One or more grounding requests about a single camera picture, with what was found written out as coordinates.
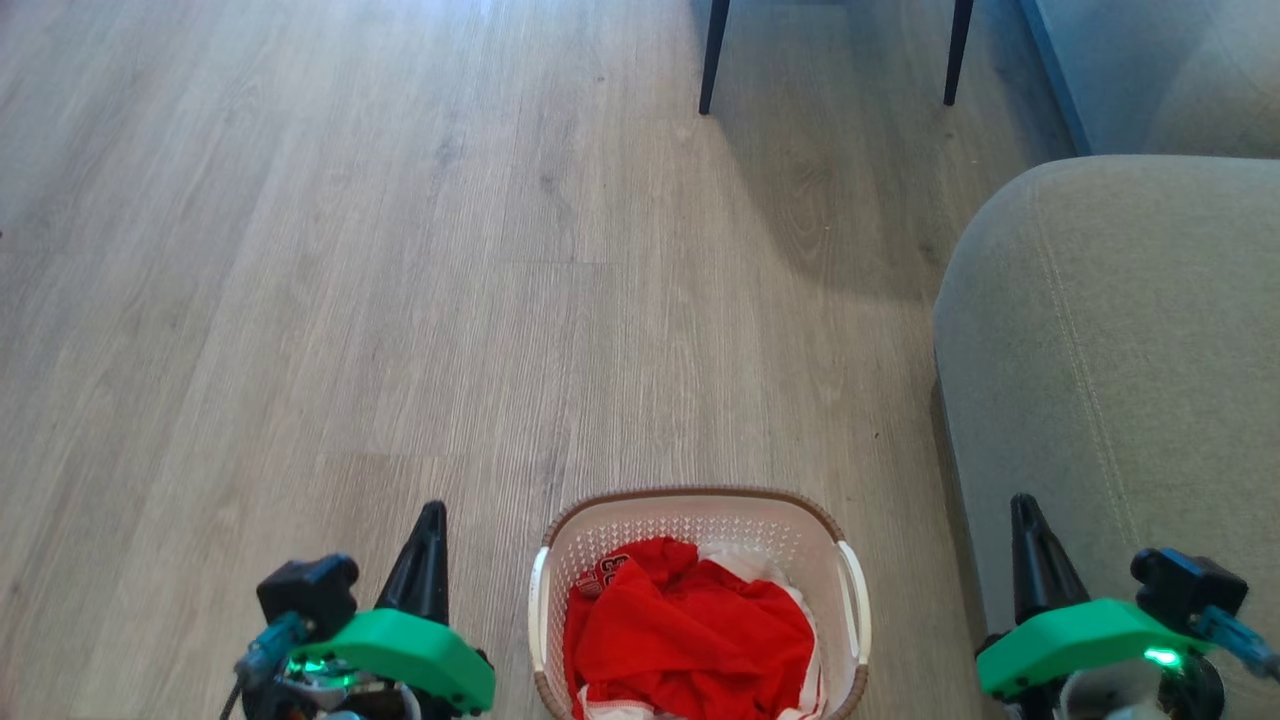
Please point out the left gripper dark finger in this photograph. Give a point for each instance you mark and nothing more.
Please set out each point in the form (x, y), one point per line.
(438, 580)
(410, 580)

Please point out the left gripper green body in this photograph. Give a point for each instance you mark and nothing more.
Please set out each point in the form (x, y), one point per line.
(410, 645)

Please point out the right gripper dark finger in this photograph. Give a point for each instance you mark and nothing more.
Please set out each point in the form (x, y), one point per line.
(1055, 585)
(1025, 580)

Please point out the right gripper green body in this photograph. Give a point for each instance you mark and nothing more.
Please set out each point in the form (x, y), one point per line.
(1080, 635)

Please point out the white perforated laundry basket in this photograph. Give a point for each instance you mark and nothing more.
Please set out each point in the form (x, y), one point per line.
(700, 515)

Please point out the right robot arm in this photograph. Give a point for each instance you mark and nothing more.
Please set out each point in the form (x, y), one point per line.
(1120, 695)

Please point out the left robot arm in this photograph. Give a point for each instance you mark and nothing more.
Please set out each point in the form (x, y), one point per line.
(300, 700)

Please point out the grey fabric sofa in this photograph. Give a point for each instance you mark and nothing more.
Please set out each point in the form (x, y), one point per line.
(1110, 380)

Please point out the red sports jersey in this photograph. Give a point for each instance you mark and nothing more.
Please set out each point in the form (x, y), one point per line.
(690, 640)

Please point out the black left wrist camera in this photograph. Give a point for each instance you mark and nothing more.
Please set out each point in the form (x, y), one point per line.
(305, 595)

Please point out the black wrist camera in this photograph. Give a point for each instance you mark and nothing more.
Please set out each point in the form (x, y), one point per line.
(305, 595)
(1185, 585)

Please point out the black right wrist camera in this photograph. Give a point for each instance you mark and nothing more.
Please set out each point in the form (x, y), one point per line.
(1185, 585)

